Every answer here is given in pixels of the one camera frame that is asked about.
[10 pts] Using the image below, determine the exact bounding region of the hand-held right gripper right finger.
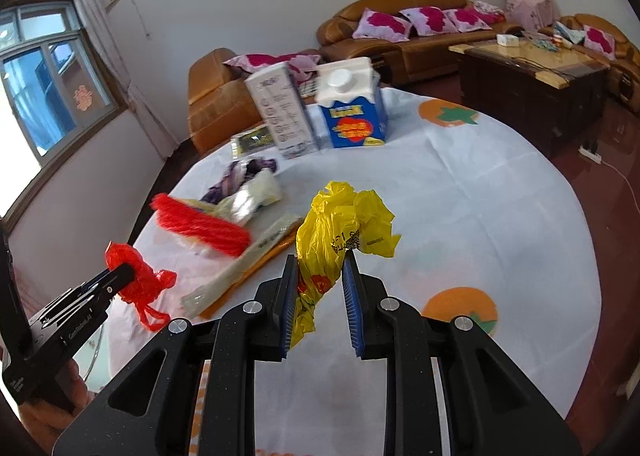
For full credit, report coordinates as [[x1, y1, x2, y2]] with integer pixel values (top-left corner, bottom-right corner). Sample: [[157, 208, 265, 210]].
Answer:
[[341, 248, 583, 456]]

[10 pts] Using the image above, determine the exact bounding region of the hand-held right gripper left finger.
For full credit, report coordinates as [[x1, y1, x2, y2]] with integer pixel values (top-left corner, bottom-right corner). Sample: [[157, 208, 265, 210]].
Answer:
[[52, 253, 301, 456]]

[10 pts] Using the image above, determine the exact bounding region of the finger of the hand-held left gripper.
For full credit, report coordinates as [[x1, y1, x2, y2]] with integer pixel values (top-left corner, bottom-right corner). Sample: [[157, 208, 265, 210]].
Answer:
[[75, 261, 138, 309]]

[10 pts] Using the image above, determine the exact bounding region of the red plastic bag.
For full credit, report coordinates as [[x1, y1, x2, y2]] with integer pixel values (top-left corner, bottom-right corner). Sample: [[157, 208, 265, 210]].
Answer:
[[105, 242, 178, 331]]

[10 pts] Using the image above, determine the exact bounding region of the orange packet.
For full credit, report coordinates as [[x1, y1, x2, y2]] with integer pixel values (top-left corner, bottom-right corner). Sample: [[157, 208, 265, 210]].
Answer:
[[205, 231, 301, 319]]

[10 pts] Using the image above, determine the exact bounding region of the clear plastic bag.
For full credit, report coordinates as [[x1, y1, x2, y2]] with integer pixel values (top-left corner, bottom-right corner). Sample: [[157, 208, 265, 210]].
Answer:
[[180, 213, 303, 317]]

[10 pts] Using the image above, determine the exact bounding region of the yellow plastic bag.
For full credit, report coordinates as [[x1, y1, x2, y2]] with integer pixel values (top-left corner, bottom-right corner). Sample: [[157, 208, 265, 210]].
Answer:
[[295, 181, 396, 347]]

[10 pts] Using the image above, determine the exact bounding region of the red mesh bag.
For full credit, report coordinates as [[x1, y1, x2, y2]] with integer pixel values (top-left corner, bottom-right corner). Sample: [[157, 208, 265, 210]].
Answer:
[[150, 192, 251, 257]]

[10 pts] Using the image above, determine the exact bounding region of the white crinkled wrapper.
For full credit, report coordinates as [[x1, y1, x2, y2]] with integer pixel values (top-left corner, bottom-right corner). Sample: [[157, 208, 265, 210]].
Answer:
[[212, 170, 282, 225]]

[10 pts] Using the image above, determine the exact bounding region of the dark purple wrapper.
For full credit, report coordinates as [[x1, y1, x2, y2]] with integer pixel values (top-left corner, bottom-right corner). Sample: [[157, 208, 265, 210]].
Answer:
[[200, 159, 278, 204]]

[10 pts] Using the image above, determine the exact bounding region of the person's left hand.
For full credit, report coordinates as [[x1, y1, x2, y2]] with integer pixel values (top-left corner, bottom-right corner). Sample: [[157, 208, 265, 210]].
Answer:
[[20, 361, 96, 442]]

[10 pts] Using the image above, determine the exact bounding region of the white tablecloth with orange fruits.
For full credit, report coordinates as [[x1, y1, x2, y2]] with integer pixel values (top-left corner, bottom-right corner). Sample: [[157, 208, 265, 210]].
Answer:
[[90, 86, 603, 456]]

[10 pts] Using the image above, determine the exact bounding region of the dark flat packet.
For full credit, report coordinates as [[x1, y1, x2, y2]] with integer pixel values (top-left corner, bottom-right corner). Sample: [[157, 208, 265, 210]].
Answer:
[[231, 126, 273, 159]]

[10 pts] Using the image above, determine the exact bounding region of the blue and white milk carton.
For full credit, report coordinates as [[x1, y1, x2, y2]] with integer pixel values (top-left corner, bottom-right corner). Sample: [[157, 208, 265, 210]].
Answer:
[[315, 57, 388, 149]]

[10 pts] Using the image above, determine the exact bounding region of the tall white carton box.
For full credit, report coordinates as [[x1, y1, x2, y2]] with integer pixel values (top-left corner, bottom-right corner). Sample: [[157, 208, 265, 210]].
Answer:
[[245, 60, 321, 160]]

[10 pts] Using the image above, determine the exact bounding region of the narrow pink curtain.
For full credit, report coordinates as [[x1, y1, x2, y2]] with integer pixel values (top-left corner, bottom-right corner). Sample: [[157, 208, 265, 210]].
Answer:
[[70, 0, 181, 151]]

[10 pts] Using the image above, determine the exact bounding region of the pink floral pillow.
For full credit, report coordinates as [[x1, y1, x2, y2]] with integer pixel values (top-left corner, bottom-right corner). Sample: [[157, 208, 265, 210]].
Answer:
[[352, 8, 413, 42], [399, 6, 451, 35], [444, 8, 493, 31], [582, 26, 616, 61], [223, 53, 321, 81]]

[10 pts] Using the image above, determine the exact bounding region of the brown leather long sofa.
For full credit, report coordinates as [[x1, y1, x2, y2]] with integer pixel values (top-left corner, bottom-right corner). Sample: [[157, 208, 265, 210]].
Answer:
[[316, 0, 521, 86]]

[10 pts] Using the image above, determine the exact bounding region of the dark wooden coffee table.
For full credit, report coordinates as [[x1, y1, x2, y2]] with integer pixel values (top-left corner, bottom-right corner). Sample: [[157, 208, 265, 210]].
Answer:
[[449, 36, 613, 159]]

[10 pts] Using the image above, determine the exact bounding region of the pile of small packets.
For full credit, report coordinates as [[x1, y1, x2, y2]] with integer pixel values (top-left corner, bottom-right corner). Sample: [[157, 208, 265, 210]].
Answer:
[[525, 30, 563, 52]]

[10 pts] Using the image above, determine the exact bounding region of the pink floral cloth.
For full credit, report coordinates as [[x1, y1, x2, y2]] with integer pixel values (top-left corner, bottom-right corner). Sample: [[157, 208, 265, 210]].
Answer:
[[472, 0, 506, 19]]

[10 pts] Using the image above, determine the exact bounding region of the pink fabric cover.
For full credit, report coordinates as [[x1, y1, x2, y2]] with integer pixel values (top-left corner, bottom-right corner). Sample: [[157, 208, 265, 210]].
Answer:
[[506, 0, 556, 31]]

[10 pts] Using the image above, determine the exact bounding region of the aluminium frame window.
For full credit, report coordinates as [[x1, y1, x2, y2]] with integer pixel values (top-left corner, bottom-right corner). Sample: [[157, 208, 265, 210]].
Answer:
[[0, 3, 121, 169]]

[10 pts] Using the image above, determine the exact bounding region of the white power cable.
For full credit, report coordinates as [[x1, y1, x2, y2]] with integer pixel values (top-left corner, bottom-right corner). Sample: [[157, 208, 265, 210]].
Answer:
[[600, 158, 640, 207]]

